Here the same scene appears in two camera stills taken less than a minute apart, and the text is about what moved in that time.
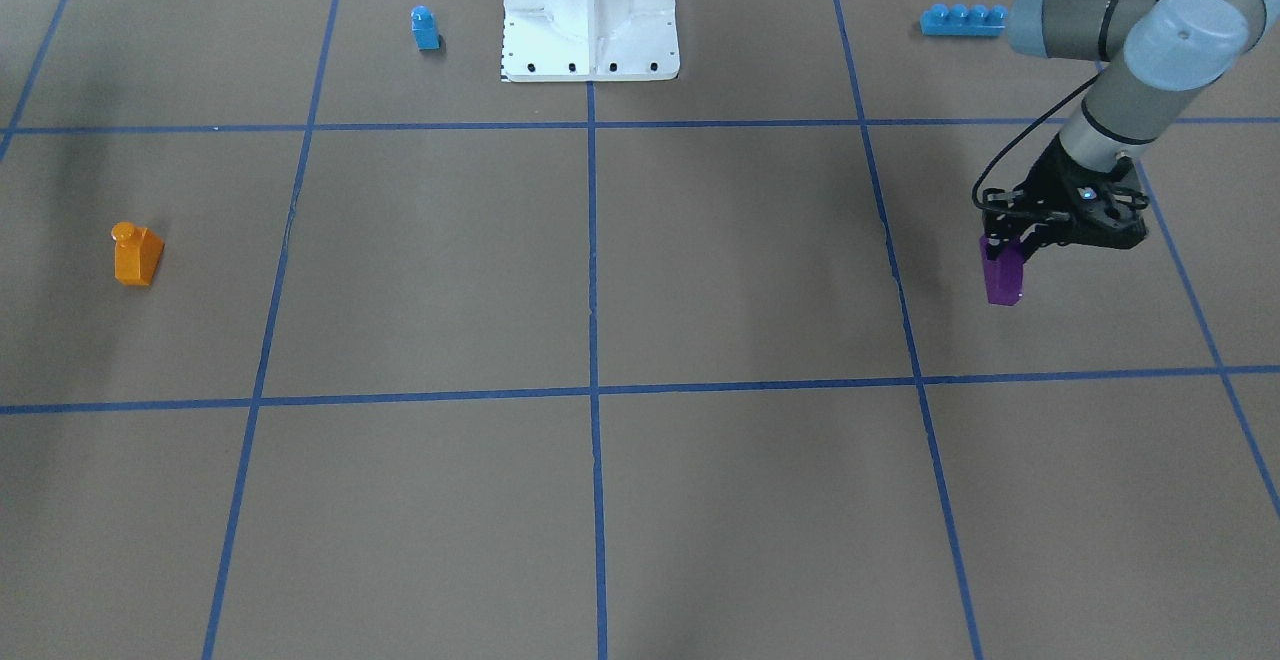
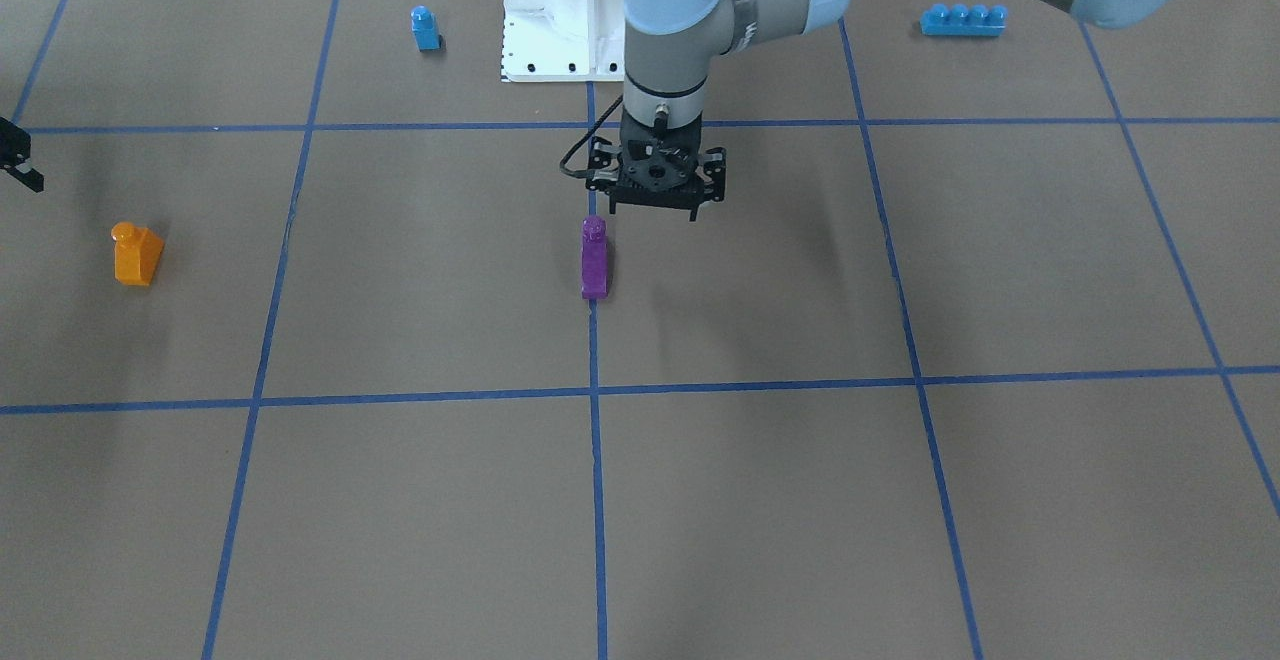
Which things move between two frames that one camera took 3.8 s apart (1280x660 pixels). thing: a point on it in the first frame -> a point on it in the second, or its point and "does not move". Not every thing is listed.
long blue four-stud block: (959, 20) does not move
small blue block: (423, 25) does not move
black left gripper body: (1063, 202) -> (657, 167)
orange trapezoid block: (138, 252) does not move
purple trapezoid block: (1003, 278) -> (594, 257)
